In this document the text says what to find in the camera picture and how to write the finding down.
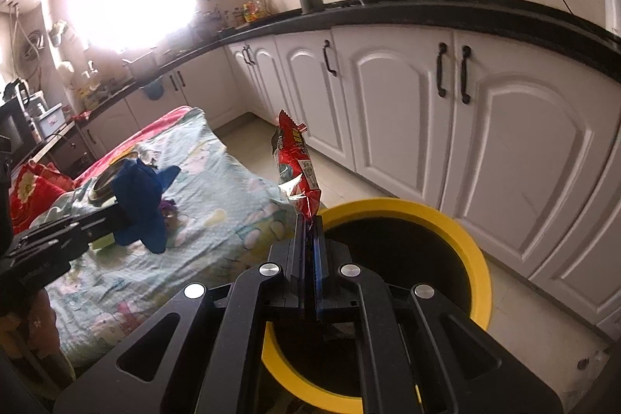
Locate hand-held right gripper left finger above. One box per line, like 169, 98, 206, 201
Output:
52, 214, 312, 414

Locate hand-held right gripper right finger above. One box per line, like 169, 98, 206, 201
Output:
312, 215, 564, 414

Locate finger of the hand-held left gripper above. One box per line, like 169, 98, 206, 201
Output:
29, 203, 124, 233
5, 220, 127, 272

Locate dark blue cloth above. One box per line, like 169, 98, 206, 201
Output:
113, 158, 181, 256

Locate red snack packet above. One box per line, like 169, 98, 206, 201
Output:
272, 109, 323, 218

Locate yellow rimmed black trash bin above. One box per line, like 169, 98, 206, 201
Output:
262, 198, 493, 412

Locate person's left forearm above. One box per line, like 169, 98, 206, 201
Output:
0, 288, 63, 376

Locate red floral pillow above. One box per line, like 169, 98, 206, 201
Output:
10, 161, 76, 234

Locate grey storage box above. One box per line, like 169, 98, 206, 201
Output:
36, 104, 66, 136

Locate black microwave oven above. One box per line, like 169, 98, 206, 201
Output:
0, 101, 37, 167

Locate cartoon cat printed blanket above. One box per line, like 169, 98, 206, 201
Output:
29, 108, 311, 371

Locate yellow packaged goods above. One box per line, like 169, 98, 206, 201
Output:
78, 74, 110, 109

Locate metal stock pot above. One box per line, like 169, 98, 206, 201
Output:
122, 48, 158, 80

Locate white base cabinets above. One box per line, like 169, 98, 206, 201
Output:
80, 23, 621, 337

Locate row of condiment bottles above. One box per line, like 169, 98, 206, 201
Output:
194, 0, 272, 29

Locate black kitchen countertop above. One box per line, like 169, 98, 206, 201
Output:
70, 0, 621, 124

